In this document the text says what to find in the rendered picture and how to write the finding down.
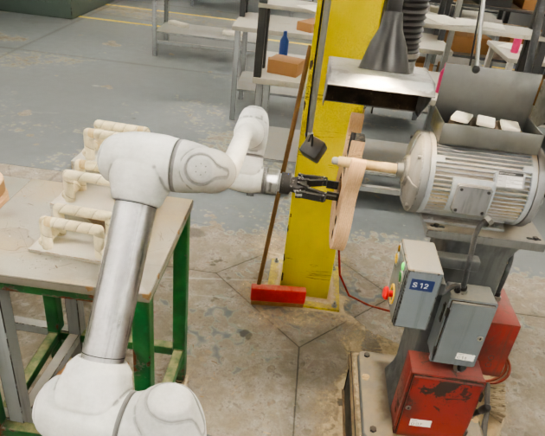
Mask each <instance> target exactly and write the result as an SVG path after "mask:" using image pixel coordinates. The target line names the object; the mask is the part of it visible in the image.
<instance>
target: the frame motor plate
mask: <svg viewBox="0 0 545 436"><path fill-rule="evenodd" d="M421 223H422V226H423V229H424V232H425V236H426V237H430V238H437V239H443V240H455V241H463V242H470V243H471V239H472V236H473V234H474V233H473V232H474V231H475V228H464V227H458V226H451V225H444V224H438V223H431V222H423V221H421ZM503 227H504V232H497V231H490V230H483V229H481V231H480V232H479V235H478V239H477V244H483V245H489V246H496V247H508V248H515V249H522V250H529V251H535V252H542V253H543V252H544V251H545V241H544V239H543V238H542V236H541V235H540V233H539V232H538V230H537V229H536V227H535V225H534V223H533V222H532V221H531V223H528V224H527V225H524V226H522V227H518V226H512V225H510V224H506V223H504V224H503Z"/></svg>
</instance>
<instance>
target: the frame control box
mask: <svg viewBox="0 0 545 436"><path fill-rule="evenodd" d="M400 243H401V244H402V247H401V253H399V252H398V251H397V254H398V260H397V263H394V267H393V271H392V274H391V278H390V281H389V284H388V288H389V290H391V291H393V297H392V298H391V297H388V303H389V309H390V316H391V322H392V323H393V326H398V327H404V328H410V329H417V330H426V328H427V326H428V323H429V320H430V317H431V314H432V311H433V307H434V304H435V301H436V299H437V298H439V297H441V296H442V295H439V294H438V293H439V288H440V285H441V282H442V279H443V277H444V273H443V270H442V267H441V264H440V261H439V256H438V254H437V250H436V247H435V245H434V243H432V242H426V241H419V240H407V239H402V240H401V241H400ZM403 261H406V267H405V271H404V272H403V271H402V269H401V265H402V263H403ZM399 272H401V282H399V281H398V276H399ZM453 289H454V293H456V294H458V295H460V294H461V290H460V289H461V284H460V283H454V284H451V285H449V286H447V287H446V289H445V292H444V294H446V293H447V292H449V291H451V290H453ZM444 294H443V295H444Z"/></svg>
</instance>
